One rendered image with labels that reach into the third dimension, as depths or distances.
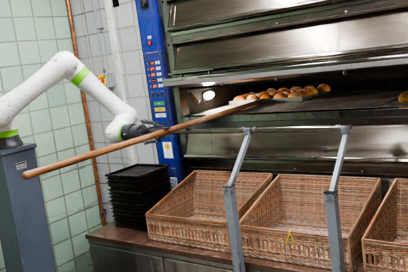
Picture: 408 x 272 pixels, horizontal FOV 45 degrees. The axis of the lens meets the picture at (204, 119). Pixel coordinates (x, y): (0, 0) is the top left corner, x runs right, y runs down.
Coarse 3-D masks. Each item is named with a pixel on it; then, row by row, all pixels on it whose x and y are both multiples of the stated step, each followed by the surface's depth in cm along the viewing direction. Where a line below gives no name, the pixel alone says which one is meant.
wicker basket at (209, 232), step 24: (192, 192) 301; (216, 192) 293; (240, 192) 283; (168, 216) 260; (192, 216) 299; (216, 216) 291; (240, 216) 246; (168, 240) 263; (192, 240) 252; (216, 240) 256
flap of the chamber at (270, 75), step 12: (384, 60) 214; (396, 60) 211; (264, 72) 250; (276, 72) 246; (288, 72) 242; (300, 72) 238; (312, 72) 234; (324, 72) 235; (336, 72) 238; (348, 72) 240; (168, 84) 289; (180, 84) 283; (192, 84) 284; (204, 84) 287; (216, 84) 291
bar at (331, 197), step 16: (192, 128) 256; (208, 128) 249; (224, 128) 243; (240, 128) 237; (256, 128) 232; (272, 128) 227; (288, 128) 221; (304, 128) 217; (320, 128) 212; (336, 128) 208; (240, 160) 228; (336, 160) 200; (336, 176) 195; (224, 192) 221; (336, 192) 192; (336, 208) 191; (336, 224) 191; (240, 240) 224; (336, 240) 192; (240, 256) 224; (336, 256) 193
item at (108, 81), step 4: (112, 72) 335; (100, 76) 334; (108, 76) 332; (112, 76) 335; (104, 80) 332; (108, 80) 332; (112, 80) 335; (104, 84) 332; (108, 84) 332; (112, 84) 335
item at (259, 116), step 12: (360, 108) 244; (372, 108) 238; (384, 108) 233; (396, 108) 229; (216, 120) 291; (228, 120) 286; (240, 120) 281; (252, 120) 277; (264, 120) 272; (276, 120) 267
